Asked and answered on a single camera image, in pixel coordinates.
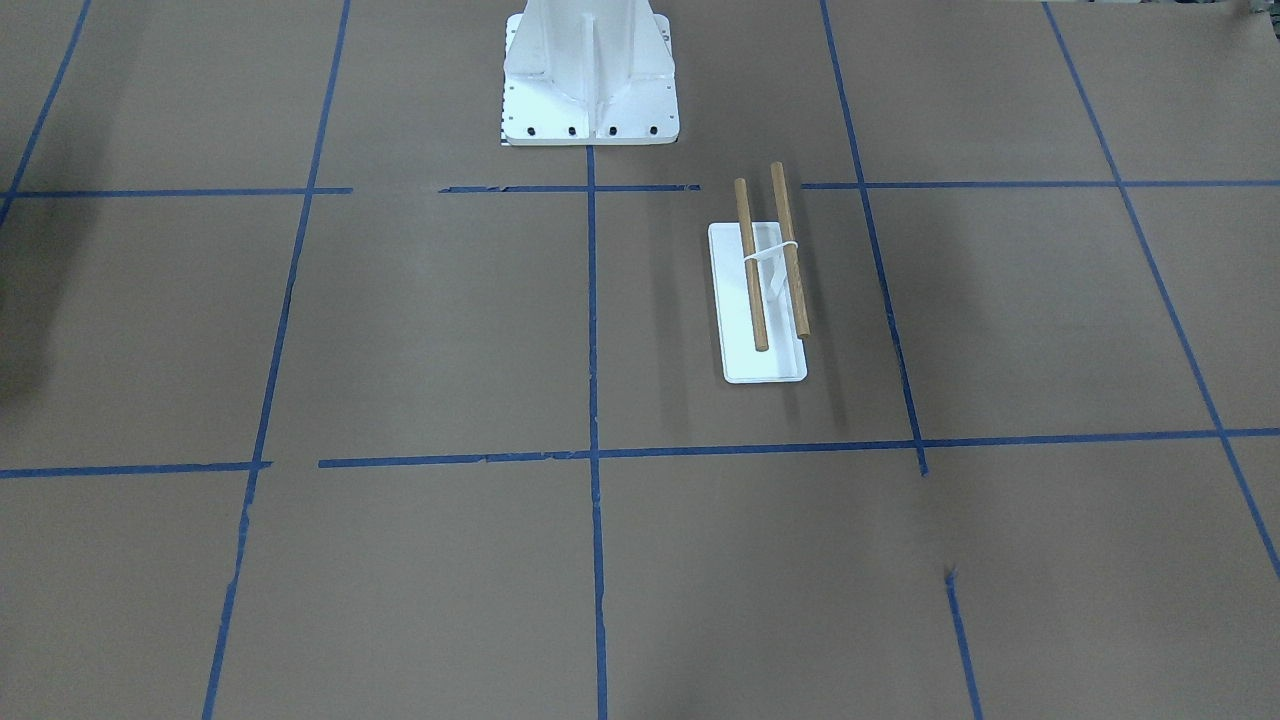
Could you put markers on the taller wooden rack rod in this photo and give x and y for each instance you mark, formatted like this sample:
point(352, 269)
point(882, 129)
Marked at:
point(794, 276)

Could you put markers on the shorter wooden rack rod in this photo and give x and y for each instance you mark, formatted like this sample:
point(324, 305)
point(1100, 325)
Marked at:
point(748, 247)

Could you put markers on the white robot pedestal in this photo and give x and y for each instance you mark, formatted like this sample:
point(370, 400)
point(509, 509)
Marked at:
point(589, 73)

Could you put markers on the white rack centre bracket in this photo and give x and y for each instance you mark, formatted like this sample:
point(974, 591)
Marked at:
point(773, 267)

